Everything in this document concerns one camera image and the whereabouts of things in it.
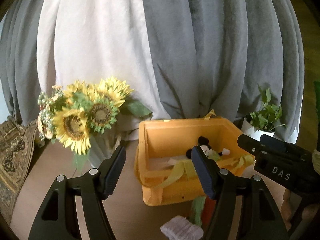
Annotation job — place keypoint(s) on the white cloth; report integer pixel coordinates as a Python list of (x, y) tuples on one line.
[(165, 163)]

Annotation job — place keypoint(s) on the red pompom apple toy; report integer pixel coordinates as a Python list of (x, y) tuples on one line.
[(202, 209)]

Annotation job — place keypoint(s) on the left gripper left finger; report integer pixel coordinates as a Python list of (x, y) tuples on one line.
[(57, 216)]

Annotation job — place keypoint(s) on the grey curtain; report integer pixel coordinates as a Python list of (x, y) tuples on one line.
[(206, 55)]

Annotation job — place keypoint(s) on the beige curtain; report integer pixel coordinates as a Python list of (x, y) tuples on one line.
[(90, 40)]

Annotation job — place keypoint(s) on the white knotted plush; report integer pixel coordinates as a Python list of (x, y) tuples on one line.
[(179, 228)]

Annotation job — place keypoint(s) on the patterned brown cloth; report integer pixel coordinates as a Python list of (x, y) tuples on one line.
[(17, 148)]

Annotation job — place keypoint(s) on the grey ribbed vase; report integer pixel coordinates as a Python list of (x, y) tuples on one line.
[(103, 146)]

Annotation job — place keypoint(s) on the green potted plant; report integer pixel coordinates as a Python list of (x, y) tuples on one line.
[(267, 118)]

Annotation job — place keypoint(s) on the sunflower bouquet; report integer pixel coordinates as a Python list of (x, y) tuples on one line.
[(73, 114)]

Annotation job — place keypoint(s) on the Mickey Mouse plush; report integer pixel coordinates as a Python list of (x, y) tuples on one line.
[(209, 152)]

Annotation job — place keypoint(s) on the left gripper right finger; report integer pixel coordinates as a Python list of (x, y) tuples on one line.
[(260, 217)]

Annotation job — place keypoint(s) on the white plant pot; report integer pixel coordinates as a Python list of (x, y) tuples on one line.
[(252, 132)]

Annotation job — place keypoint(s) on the orange plastic crate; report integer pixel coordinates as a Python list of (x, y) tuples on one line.
[(169, 138)]

